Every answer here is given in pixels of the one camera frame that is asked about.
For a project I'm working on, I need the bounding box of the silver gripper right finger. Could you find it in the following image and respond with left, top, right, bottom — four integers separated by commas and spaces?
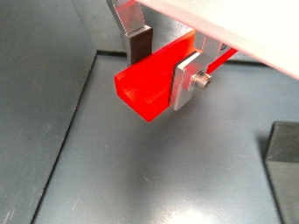
169, 31, 229, 110

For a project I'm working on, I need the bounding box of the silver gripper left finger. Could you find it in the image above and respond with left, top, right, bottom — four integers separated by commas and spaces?
107, 0, 153, 65

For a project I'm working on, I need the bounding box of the red arch object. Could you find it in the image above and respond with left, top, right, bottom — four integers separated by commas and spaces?
115, 31, 237, 121

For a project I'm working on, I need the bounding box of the black curved fixture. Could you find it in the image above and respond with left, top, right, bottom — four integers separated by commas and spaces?
265, 122, 299, 224

